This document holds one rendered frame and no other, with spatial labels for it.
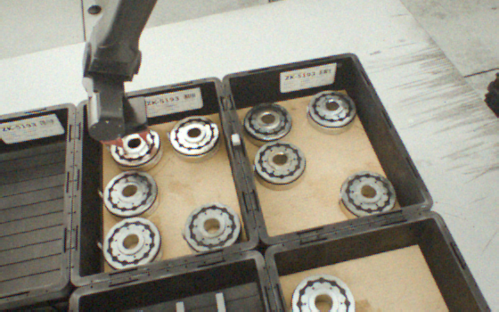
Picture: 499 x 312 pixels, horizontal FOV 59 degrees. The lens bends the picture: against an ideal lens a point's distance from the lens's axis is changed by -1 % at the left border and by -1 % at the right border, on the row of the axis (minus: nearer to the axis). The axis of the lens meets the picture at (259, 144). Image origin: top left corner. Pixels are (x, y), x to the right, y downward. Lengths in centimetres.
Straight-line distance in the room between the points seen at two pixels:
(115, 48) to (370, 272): 56
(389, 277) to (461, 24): 210
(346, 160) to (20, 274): 66
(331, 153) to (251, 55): 50
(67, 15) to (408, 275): 251
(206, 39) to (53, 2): 181
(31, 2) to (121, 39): 251
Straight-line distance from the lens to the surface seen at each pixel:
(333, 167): 93
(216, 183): 91
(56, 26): 289
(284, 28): 143
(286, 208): 87
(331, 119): 96
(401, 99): 126
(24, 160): 108
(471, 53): 260
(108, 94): 76
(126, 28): 65
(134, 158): 94
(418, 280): 85
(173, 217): 88
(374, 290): 82
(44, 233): 95
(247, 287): 81
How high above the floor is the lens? 159
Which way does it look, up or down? 53 degrees down
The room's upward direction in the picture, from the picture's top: 3 degrees counter-clockwise
